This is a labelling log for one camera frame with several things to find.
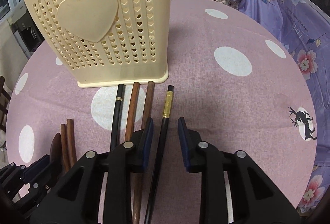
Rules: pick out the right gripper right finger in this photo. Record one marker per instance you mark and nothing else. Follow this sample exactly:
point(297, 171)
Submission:
point(255, 197)

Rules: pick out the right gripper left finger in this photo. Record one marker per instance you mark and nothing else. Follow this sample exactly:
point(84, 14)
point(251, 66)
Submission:
point(76, 196)

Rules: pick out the dark wooden spoon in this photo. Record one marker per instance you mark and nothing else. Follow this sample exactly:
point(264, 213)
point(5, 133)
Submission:
point(55, 149)

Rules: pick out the brown wooden chopstick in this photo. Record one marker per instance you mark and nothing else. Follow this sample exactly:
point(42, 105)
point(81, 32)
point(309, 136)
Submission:
point(71, 142)
point(138, 187)
point(132, 111)
point(64, 146)

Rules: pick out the black chopstick gold band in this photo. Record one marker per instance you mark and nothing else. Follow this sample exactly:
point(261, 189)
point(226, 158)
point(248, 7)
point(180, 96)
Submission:
point(159, 154)

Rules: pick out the pink polka dot tablecloth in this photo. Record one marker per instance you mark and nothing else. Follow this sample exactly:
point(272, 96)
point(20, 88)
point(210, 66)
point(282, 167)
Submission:
point(234, 83)

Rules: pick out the water dispenser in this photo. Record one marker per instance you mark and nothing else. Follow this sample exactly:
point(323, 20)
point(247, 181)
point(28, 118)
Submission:
point(24, 29)

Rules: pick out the cream plastic utensil holder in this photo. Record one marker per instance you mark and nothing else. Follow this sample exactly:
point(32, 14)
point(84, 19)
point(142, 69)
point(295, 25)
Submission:
point(107, 42)

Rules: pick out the purple floral cloth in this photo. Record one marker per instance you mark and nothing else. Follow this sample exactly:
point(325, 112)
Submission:
point(305, 35)

